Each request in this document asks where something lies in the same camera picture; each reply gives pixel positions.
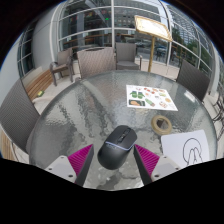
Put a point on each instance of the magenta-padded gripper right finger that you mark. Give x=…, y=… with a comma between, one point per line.
x=148, y=160

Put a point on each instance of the small green object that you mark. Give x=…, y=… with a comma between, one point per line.
x=41, y=93

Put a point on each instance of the wooden slatted bench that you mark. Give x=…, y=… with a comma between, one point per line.
x=38, y=83

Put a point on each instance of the green metal furniture group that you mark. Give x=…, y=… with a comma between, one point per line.
x=220, y=105

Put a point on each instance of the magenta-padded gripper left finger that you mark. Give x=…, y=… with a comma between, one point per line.
x=79, y=160

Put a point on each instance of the golden menu stand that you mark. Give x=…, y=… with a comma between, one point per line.
x=153, y=28

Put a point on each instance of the laminated picture menu card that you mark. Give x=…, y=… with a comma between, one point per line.
x=151, y=97

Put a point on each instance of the tan tape roll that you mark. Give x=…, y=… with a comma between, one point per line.
x=154, y=126

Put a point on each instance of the grey wicker chair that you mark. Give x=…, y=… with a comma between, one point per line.
x=96, y=63
x=16, y=115
x=63, y=61
x=192, y=80
x=126, y=55

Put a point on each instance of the black computer mouse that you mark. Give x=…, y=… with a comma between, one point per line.
x=116, y=148

